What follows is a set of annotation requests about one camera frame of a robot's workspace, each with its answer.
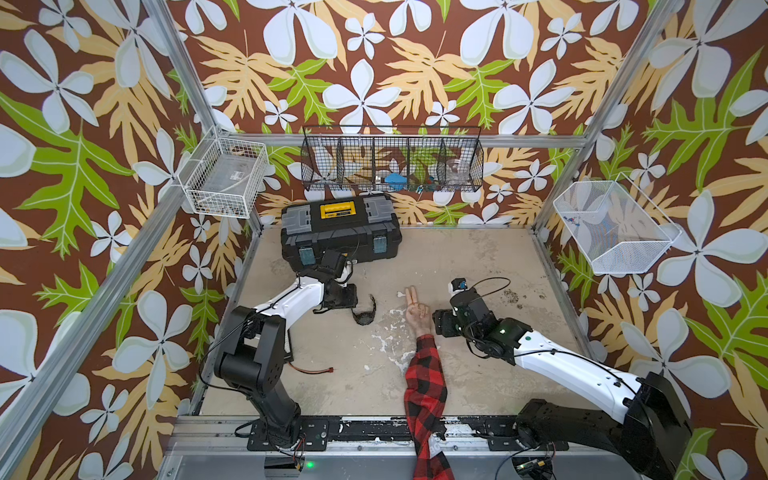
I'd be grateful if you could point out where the black wrist watch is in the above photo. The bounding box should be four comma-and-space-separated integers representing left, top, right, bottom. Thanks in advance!
351, 294, 377, 326

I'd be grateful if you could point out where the red plaid sleeved forearm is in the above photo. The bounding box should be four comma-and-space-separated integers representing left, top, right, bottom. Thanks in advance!
404, 334, 455, 480

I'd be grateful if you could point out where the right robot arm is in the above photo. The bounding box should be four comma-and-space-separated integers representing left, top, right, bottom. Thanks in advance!
432, 288, 693, 479

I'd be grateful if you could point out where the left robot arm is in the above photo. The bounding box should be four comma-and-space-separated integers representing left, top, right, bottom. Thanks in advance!
213, 250, 357, 448

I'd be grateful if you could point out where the mannequin hand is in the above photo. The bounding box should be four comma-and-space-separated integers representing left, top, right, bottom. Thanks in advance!
405, 286, 434, 338

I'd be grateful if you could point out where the black toolbox yellow label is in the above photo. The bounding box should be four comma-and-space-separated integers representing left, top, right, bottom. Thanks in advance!
280, 193, 403, 272

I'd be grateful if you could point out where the white mesh basket right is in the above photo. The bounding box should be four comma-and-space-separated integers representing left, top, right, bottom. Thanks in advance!
554, 174, 682, 275

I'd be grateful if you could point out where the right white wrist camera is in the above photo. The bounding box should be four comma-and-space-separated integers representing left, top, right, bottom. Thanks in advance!
449, 277, 469, 297

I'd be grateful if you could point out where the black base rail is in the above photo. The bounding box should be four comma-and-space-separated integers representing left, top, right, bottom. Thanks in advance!
247, 415, 570, 452

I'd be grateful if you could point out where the black wire basket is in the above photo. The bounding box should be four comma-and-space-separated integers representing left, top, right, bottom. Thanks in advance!
298, 125, 485, 193

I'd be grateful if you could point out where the white wire basket left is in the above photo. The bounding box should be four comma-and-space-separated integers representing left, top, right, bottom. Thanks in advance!
179, 128, 270, 219

